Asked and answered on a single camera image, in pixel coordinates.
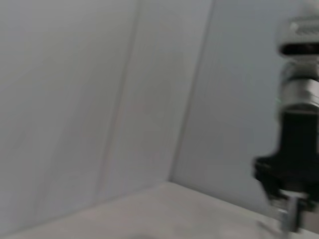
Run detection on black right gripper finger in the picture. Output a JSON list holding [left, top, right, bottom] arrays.
[[270, 193, 300, 234]]

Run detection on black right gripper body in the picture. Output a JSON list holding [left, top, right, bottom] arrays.
[[253, 109, 319, 198]]

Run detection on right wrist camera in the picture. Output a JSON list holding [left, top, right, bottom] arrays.
[[276, 4, 319, 57]]

